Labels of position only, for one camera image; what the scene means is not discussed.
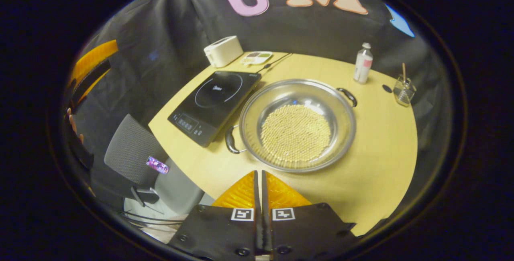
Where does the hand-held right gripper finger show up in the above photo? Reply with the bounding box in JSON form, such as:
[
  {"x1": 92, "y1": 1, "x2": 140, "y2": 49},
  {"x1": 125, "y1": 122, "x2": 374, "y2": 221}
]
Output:
[
  {"x1": 169, "y1": 171, "x2": 263, "y2": 259},
  {"x1": 262, "y1": 170, "x2": 357, "y2": 261}
]

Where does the steel pot with beans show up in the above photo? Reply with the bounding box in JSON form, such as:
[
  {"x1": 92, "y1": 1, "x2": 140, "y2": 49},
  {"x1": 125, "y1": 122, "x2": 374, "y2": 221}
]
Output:
[{"x1": 225, "y1": 79, "x2": 358, "y2": 173}]

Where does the black induction cooktop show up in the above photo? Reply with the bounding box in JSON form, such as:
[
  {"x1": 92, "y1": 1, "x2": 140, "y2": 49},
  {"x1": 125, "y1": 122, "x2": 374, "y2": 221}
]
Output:
[{"x1": 167, "y1": 71, "x2": 262, "y2": 147}]

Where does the grey office chair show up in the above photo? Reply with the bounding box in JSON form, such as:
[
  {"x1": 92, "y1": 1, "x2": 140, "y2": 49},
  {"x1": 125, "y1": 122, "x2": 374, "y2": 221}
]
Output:
[{"x1": 104, "y1": 114, "x2": 205, "y2": 217}]

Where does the phone with lit screen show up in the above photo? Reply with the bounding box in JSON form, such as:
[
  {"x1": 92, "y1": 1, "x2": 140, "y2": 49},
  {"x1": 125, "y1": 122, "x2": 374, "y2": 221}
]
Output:
[{"x1": 146, "y1": 156, "x2": 170, "y2": 175}]

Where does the white toaster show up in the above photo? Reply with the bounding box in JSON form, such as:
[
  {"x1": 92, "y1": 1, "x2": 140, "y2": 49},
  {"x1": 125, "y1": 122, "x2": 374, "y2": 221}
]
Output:
[{"x1": 203, "y1": 35, "x2": 244, "y2": 68}]

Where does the white divided plate with beans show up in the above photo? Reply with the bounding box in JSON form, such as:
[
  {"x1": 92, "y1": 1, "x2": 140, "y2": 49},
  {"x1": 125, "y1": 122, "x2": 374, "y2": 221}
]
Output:
[{"x1": 241, "y1": 51, "x2": 273, "y2": 65}]

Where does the clear bottle with pink label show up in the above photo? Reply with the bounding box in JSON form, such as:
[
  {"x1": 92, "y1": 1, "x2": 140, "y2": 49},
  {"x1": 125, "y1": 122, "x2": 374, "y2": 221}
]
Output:
[{"x1": 353, "y1": 43, "x2": 373, "y2": 84}]

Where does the black power cable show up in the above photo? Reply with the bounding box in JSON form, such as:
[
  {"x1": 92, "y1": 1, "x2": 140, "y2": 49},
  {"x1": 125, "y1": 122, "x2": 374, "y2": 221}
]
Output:
[{"x1": 257, "y1": 53, "x2": 293, "y2": 73}]

